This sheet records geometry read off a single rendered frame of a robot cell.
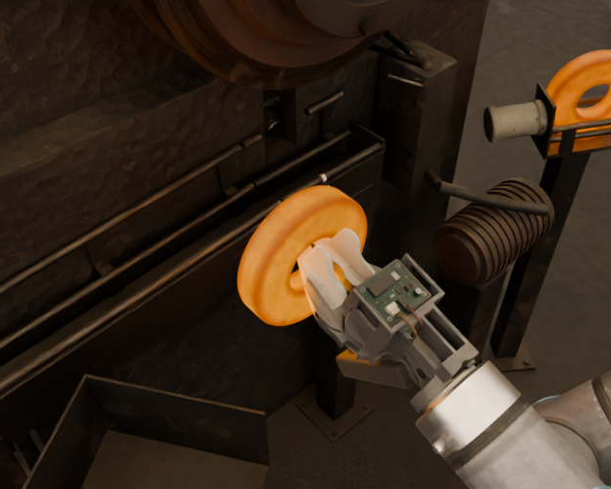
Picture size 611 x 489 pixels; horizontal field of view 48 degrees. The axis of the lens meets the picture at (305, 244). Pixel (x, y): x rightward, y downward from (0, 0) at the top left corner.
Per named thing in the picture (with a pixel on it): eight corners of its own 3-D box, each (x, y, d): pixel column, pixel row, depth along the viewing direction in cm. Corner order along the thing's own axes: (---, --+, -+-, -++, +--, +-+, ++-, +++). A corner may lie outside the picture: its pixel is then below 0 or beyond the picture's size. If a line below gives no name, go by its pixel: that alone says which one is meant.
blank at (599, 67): (563, 144, 124) (571, 155, 121) (528, 87, 114) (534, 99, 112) (648, 93, 118) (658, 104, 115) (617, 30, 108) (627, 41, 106)
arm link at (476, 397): (494, 414, 68) (428, 475, 63) (459, 375, 70) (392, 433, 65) (536, 381, 61) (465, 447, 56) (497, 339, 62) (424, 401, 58)
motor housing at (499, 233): (401, 385, 158) (431, 213, 120) (463, 334, 168) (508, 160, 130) (444, 423, 151) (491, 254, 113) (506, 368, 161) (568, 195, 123)
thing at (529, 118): (481, 129, 120) (484, 100, 116) (532, 120, 120) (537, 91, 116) (492, 149, 116) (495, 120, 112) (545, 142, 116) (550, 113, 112)
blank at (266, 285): (224, 239, 65) (246, 258, 63) (343, 157, 71) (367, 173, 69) (247, 333, 77) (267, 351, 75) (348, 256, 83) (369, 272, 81)
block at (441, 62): (366, 170, 124) (375, 49, 107) (396, 152, 128) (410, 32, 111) (409, 200, 119) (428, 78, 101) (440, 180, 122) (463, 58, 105)
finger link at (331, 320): (331, 262, 69) (389, 327, 67) (328, 271, 71) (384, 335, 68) (296, 285, 67) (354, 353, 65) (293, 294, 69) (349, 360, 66)
